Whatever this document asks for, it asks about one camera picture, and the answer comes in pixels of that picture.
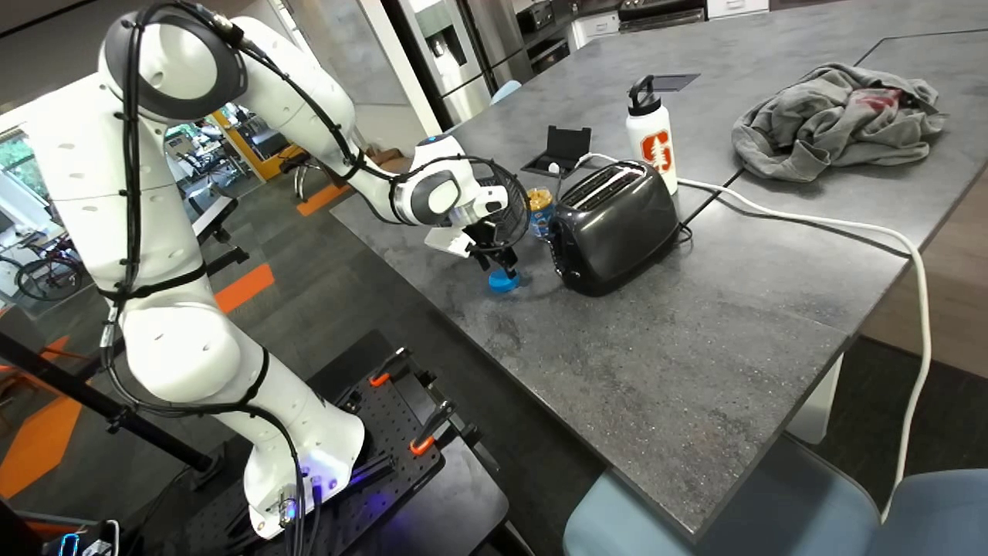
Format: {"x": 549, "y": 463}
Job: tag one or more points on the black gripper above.
{"x": 495, "y": 234}

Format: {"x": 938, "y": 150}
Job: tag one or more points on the blue bottle cap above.
{"x": 503, "y": 281}

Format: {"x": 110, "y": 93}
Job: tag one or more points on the small white round object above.
{"x": 557, "y": 165}

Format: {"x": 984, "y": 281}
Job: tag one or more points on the black toaster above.
{"x": 614, "y": 234}

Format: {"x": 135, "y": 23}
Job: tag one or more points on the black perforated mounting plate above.
{"x": 397, "y": 444}

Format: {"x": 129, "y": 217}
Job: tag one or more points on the stainless steel refrigerator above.
{"x": 443, "y": 50}

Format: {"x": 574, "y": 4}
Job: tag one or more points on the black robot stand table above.
{"x": 452, "y": 506}

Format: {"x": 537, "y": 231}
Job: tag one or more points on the light blue chair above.
{"x": 930, "y": 513}
{"x": 722, "y": 511}

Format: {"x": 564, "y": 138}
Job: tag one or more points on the grey crumpled cloth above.
{"x": 839, "y": 119}

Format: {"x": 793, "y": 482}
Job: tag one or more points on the black tripod pole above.
{"x": 102, "y": 406}

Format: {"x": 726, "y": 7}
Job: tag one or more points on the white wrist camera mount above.
{"x": 449, "y": 241}

